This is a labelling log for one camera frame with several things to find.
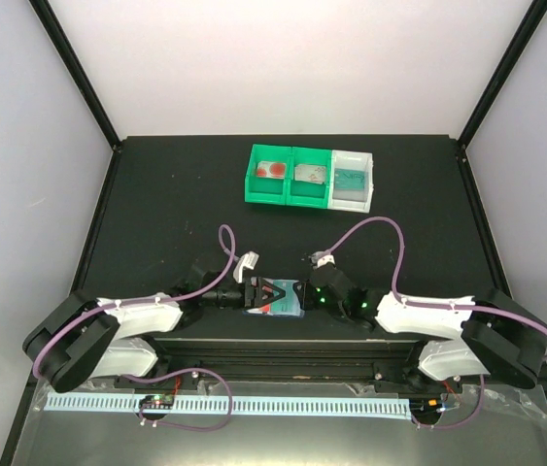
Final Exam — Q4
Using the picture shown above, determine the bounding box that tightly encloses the blue leather card holder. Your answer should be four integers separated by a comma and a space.
243, 277, 305, 318

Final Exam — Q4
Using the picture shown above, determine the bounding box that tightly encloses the white bin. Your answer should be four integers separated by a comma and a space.
327, 150, 374, 214

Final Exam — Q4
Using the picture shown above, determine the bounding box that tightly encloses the green bin middle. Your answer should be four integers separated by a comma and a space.
286, 147, 332, 210

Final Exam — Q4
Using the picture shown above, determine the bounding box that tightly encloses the red circle card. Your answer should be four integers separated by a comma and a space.
255, 160, 287, 180

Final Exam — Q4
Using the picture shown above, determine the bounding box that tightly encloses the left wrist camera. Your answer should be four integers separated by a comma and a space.
232, 251, 259, 283

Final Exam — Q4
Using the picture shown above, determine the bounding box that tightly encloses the black frame post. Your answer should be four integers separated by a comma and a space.
458, 0, 547, 150
29, 0, 121, 150

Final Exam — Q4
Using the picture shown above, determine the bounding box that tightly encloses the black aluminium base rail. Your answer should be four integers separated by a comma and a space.
157, 340, 414, 382

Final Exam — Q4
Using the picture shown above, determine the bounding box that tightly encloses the white patterned card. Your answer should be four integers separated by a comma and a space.
293, 163, 327, 186

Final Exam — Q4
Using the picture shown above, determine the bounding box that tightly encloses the black frame post left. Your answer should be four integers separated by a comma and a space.
29, 0, 121, 150

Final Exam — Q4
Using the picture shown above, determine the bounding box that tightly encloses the light blue slotted strip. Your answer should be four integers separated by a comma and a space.
44, 392, 411, 420

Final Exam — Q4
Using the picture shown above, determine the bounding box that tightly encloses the green bin left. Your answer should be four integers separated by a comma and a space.
244, 144, 293, 205

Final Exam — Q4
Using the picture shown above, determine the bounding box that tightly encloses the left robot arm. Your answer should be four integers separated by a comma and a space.
22, 254, 292, 393

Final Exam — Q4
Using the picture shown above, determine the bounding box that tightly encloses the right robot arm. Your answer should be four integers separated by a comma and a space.
293, 264, 547, 391

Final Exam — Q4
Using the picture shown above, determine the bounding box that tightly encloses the teal VIP card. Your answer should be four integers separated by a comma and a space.
334, 168, 365, 191

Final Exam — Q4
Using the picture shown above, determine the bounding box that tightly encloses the black frame post right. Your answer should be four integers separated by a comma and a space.
458, 0, 547, 150

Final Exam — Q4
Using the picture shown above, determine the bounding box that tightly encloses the left circuit board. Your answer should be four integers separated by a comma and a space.
139, 394, 174, 410

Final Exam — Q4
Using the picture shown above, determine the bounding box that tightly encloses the green bin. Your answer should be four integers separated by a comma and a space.
286, 147, 332, 210
244, 144, 293, 205

